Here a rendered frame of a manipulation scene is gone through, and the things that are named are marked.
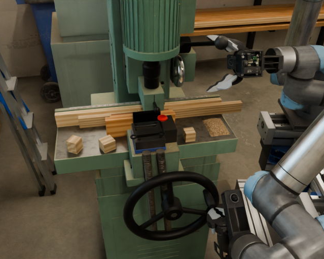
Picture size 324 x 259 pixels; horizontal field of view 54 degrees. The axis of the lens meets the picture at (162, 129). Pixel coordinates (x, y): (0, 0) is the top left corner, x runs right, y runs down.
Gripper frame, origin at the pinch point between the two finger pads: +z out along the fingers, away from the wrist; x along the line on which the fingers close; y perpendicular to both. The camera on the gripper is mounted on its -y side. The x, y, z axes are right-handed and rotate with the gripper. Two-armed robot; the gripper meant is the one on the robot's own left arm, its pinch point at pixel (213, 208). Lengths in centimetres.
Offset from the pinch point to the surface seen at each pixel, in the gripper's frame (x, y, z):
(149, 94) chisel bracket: -11.7, -33.1, 21.7
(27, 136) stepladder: -70, -16, 104
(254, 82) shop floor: 132, -36, 233
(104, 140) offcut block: -27.7, -19.9, 18.9
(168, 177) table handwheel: -12.0, -10.7, -0.1
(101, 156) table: -29.2, -15.1, 18.6
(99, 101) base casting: -29, -32, 66
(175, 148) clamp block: -7.7, -16.7, 8.4
